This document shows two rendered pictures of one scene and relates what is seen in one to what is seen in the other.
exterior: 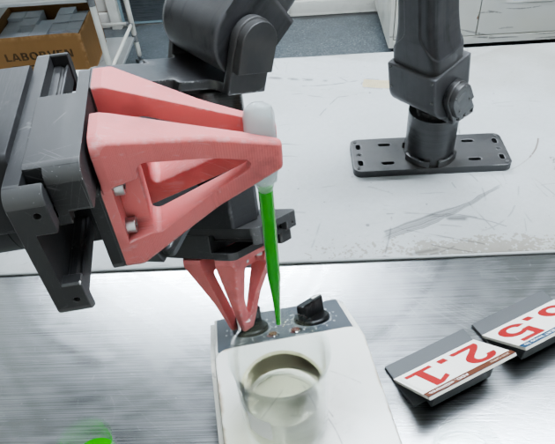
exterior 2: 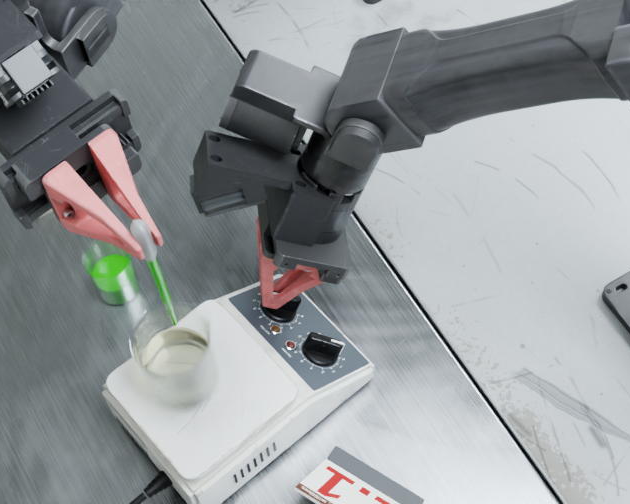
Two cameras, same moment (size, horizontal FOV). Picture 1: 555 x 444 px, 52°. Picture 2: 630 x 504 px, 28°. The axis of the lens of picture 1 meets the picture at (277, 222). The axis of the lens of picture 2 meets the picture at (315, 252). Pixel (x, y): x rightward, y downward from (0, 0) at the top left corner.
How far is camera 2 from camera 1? 0.72 m
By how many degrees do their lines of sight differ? 39
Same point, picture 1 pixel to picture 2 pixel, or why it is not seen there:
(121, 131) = (62, 183)
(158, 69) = (305, 87)
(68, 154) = (29, 176)
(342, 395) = (223, 410)
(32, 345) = (191, 146)
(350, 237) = (491, 337)
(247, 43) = (340, 139)
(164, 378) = (221, 271)
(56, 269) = (15, 204)
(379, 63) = not seen: outside the picture
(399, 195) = (598, 357)
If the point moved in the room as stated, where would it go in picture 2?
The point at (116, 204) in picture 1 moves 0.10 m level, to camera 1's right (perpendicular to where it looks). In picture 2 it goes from (54, 203) to (128, 312)
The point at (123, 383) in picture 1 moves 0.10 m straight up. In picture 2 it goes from (198, 243) to (184, 188)
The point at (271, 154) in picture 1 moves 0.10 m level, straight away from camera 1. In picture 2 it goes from (133, 250) to (260, 175)
